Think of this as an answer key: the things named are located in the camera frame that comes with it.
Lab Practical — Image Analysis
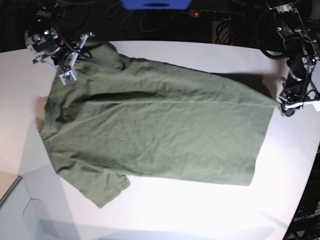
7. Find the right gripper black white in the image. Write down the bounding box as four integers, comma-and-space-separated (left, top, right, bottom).
31, 32, 94, 85

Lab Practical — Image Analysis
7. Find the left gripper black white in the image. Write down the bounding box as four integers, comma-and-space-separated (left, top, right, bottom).
279, 76, 320, 117

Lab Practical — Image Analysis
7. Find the olive green t-shirt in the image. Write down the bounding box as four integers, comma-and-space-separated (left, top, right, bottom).
40, 43, 277, 208

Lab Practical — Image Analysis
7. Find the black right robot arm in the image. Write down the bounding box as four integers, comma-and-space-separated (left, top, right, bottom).
24, 0, 95, 85

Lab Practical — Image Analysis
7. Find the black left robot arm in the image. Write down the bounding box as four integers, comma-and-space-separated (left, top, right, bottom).
260, 0, 320, 117

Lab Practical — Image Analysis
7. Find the blue box at table back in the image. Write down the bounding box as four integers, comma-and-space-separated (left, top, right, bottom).
120, 0, 191, 10

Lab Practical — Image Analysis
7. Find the black power strip red light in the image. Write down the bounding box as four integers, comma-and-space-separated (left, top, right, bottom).
188, 9, 245, 21

